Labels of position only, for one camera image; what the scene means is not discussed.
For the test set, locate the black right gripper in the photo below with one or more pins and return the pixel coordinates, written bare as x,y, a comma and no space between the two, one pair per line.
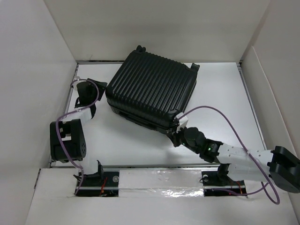
173,137

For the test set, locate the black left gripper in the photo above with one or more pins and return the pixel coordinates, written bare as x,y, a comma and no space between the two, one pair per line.
101,87

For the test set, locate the black hard-shell suitcase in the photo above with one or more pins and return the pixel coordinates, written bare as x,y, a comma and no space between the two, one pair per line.
151,90

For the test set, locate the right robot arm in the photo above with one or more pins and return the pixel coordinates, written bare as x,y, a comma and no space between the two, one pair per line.
278,166

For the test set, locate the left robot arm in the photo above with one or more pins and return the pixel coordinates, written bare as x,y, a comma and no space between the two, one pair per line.
67,142

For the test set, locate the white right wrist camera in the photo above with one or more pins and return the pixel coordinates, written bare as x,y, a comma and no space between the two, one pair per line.
181,121

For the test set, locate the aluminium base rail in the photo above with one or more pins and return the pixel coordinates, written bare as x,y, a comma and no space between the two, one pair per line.
146,182

